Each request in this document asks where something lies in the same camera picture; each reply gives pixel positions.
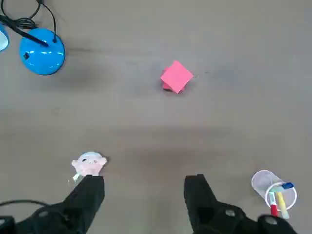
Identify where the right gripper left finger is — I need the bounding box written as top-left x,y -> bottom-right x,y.
0,174 -> 105,234

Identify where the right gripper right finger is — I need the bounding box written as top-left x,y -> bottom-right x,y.
184,174 -> 299,234

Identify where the red foam block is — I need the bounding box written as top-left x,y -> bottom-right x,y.
160,60 -> 195,95

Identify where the pink plush toy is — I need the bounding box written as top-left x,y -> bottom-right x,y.
71,151 -> 108,182

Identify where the clear plastic cup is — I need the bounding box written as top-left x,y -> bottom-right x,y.
251,170 -> 298,212

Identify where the red marker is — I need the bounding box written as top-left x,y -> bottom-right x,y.
269,192 -> 278,216

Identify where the yellow marker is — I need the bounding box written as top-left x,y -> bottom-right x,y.
276,191 -> 290,219

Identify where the blue-capped marker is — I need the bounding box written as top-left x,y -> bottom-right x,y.
272,182 -> 294,194

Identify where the blue desk lamp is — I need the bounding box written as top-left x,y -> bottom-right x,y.
0,15 -> 66,76

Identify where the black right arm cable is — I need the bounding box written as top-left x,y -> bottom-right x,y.
0,199 -> 49,208

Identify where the black lamp power cable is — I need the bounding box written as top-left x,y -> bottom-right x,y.
0,0 -> 58,43

